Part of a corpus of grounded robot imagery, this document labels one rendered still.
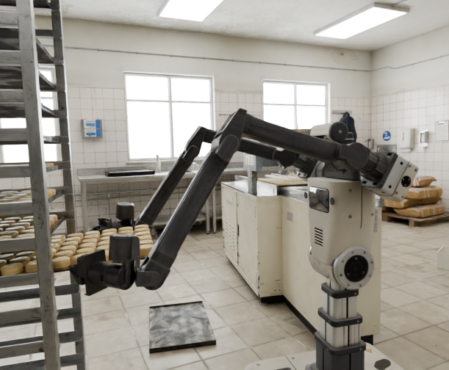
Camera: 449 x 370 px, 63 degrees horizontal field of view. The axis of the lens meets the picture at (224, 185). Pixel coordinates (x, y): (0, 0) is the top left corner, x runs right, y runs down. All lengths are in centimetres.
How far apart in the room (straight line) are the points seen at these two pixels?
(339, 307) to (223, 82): 497
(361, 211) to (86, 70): 474
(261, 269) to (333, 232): 148
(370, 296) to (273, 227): 82
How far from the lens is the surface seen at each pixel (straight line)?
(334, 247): 134
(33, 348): 112
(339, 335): 151
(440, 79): 692
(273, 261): 277
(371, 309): 237
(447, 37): 697
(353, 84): 754
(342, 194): 129
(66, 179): 142
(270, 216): 268
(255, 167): 261
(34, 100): 98
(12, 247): 104
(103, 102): 552
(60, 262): 106
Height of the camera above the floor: 118
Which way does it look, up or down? 5 degrees down
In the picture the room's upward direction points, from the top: 2 degrees counter-clockwise
